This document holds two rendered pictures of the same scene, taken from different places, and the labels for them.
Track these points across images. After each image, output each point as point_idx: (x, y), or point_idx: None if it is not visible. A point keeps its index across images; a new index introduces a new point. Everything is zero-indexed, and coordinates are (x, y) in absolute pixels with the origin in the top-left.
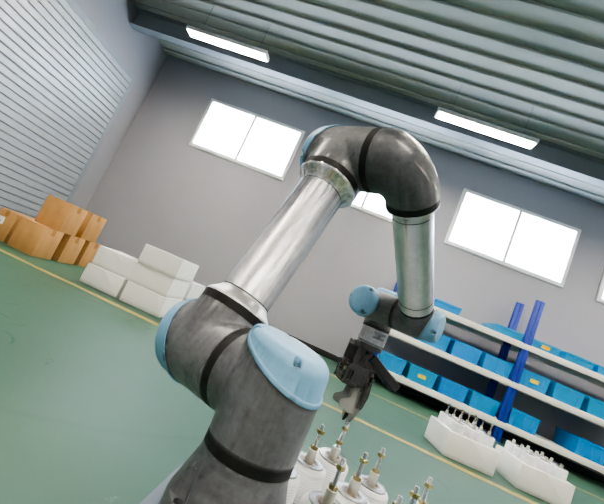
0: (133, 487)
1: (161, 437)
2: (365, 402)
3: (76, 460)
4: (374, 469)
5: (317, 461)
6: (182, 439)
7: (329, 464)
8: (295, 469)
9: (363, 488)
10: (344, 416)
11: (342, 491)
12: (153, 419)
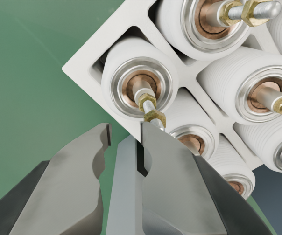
0: (111, 185)
1: (20, 180)
2: (236, 191)
3: (103, 215)
4: (236, 22)
5: (184, 134)
6: (2, 163)
7: (169, 102)
8: (230, 176)
9: (235, 47)
10: (111, 132)
11: (267, 115)
12: None
